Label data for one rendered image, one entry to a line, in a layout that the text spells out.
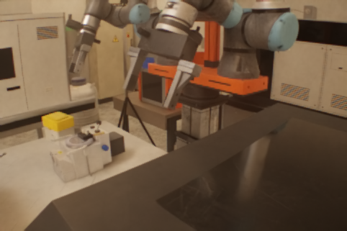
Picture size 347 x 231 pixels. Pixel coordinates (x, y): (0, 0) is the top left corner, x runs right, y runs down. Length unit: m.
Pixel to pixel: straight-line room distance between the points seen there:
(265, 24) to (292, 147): 0.52
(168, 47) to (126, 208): 0.41
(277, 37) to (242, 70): 0.19
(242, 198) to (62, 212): 0.13
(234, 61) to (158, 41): 0.36
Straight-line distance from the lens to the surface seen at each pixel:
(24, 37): 1.45
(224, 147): 0.27
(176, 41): 0.53
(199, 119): 1.01
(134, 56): 0.61
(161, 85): 1.95
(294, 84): 1.98
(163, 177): 0.22
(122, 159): 0.87
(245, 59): 0.86
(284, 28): 0.76
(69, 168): 0.78
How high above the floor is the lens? 1.32
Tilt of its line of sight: 19 degrees down
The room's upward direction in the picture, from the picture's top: straight up
